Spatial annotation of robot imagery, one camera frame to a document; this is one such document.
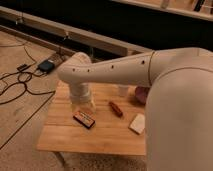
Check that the white sponge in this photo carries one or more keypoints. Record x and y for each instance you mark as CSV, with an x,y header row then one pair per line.
x,y
138,124

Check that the small black adapter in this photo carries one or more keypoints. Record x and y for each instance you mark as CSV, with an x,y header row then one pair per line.
x,y
23,67

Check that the brown oblong object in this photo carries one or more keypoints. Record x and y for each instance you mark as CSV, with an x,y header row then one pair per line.
x,y
116,109

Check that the wooden table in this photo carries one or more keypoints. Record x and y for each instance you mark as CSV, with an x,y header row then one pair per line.
x,y
110,133

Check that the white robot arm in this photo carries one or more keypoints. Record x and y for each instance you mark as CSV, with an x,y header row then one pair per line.
x,y
179,106

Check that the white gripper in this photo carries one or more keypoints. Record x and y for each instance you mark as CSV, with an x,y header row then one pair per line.
x,y
80,93

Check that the dark red bowl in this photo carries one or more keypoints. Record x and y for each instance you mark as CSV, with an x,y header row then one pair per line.
x,y
141,94

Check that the clear plastic cup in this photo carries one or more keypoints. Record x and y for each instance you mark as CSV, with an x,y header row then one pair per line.
x,y
123,90

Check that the clear plastic bottle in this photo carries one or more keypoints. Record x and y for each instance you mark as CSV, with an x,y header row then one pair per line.
x,y
75,106

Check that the dark blue power box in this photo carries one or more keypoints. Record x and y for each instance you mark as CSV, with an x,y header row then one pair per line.
x,y
46,66

